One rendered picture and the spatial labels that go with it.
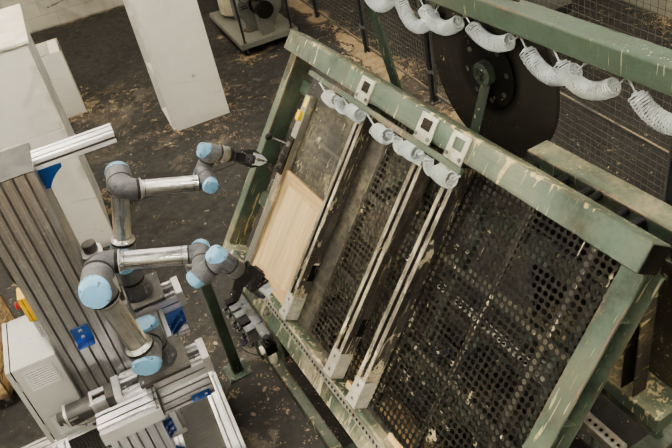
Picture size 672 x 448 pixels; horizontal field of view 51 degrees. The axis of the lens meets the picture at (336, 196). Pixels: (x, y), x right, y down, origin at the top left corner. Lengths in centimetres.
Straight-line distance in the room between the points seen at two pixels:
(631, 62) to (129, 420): 236
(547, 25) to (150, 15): 468
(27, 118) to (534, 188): 383
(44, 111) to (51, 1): 595
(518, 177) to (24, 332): 221
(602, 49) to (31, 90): 385
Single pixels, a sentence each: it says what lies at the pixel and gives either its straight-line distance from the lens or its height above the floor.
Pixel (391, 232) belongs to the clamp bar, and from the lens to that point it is 281.
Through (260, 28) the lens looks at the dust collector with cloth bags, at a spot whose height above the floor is 24.
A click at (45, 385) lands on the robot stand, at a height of 109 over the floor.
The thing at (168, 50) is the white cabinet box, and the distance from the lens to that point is 688.
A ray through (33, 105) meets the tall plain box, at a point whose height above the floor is 131.
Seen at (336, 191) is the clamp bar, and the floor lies 147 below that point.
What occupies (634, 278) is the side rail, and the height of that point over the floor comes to 179.
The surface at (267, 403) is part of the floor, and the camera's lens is 429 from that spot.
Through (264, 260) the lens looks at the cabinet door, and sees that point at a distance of 367.
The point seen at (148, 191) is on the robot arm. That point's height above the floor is 158.
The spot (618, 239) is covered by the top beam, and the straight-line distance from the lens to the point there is 214.
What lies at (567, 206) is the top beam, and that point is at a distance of 225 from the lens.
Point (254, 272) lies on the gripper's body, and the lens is 280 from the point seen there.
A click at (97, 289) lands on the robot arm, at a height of 165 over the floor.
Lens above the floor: 326
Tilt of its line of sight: 35 degrees down
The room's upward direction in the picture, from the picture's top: 12 degrees counter-clockwise
